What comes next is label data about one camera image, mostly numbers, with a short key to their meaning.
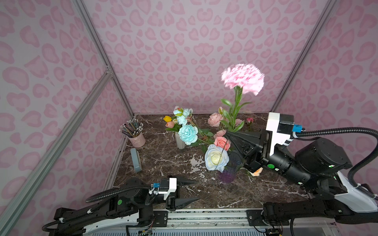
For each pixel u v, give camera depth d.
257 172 0.46
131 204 0.41
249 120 1.11
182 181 0.48
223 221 0.74
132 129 0.96
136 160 0.90
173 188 0.39
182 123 0.54
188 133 0.52
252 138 0.34
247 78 0.29
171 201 0.44
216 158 0.47
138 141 0.96
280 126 0.29
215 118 0.64
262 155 0.32
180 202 0.43
